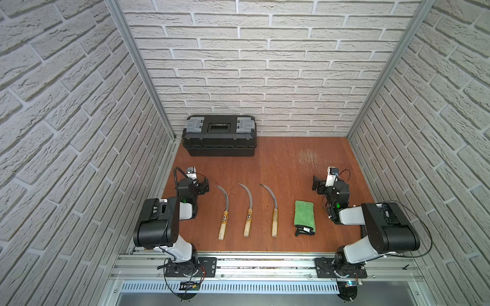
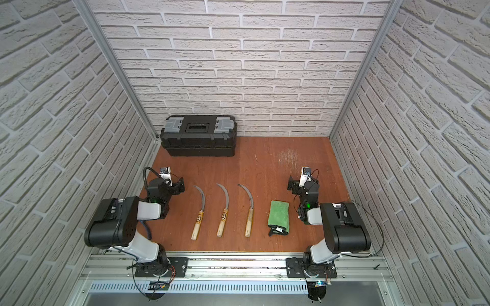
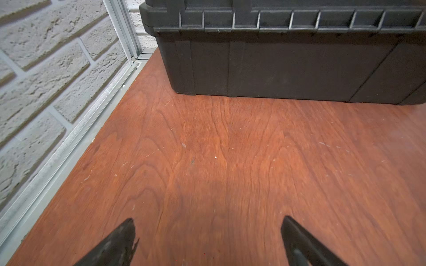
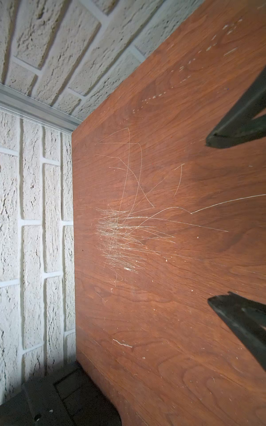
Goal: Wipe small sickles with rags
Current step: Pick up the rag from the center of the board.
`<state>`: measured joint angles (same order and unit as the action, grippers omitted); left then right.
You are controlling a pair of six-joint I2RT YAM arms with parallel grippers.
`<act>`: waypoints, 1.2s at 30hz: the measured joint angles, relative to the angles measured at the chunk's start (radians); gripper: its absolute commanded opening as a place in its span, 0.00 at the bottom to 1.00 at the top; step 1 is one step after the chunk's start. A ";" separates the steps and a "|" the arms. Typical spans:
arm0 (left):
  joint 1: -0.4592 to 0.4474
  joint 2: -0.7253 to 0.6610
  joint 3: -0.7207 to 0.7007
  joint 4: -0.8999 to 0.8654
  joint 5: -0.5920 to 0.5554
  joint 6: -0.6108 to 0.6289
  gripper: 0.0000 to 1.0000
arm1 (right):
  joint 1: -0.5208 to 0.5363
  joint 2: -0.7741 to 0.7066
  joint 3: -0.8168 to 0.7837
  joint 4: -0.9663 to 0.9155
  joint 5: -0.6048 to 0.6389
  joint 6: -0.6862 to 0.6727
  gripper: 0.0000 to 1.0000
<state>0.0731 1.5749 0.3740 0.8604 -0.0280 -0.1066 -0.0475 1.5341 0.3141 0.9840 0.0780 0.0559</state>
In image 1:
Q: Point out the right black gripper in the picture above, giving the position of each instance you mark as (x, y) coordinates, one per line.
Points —
(321, 190)

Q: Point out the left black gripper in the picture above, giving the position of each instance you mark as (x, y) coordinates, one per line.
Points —
(201, 185)

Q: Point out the green rag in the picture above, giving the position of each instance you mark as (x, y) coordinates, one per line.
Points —
(304, 220)

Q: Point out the wooden handle sickle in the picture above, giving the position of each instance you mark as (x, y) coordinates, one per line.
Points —
(223, 225)
(247, 226)
(274, 230)

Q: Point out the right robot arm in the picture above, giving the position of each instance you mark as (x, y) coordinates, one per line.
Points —
(388, 230)

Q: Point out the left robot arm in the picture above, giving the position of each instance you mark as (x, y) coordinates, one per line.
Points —
(157, 226)

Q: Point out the black plastic toolbox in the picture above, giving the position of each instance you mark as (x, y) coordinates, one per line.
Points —
(220, 135)

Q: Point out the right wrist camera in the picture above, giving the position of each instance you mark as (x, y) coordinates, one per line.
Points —
(331, 175)

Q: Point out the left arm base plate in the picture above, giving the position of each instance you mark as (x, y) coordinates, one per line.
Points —
(191, 266)

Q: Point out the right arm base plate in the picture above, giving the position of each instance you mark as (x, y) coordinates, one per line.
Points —
(329, 268)

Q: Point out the aluminium front rail frame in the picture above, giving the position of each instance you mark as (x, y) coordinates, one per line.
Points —
(256, 272)

